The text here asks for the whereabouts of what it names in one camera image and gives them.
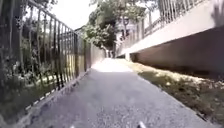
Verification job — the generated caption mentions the green bushes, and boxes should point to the green bushes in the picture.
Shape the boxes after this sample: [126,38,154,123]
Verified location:
[0,0,78,111]

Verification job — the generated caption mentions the green leafy trees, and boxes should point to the green leafy trees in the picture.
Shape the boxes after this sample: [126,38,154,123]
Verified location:
[79,0,158,51]

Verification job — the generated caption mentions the leaf-strewn ground strip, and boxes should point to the leaf-strewn ground strip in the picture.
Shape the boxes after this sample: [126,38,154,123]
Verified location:
[121,59,224,128]

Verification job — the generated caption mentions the pale concrete kerb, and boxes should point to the pale concrete kerb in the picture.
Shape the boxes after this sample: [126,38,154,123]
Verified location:
[0,68,93,128]

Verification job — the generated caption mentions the concrete ramp with railing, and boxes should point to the concrete ramp with railing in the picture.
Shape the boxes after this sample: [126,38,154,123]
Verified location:
[114,0,224,81]

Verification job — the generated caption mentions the metal bar fence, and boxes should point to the metal bar fence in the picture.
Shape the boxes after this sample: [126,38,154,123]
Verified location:
[0,0,108,102]

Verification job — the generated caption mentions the grey paved path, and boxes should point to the grey paved path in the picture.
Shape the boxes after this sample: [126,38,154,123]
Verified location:
[19,58,218,128]

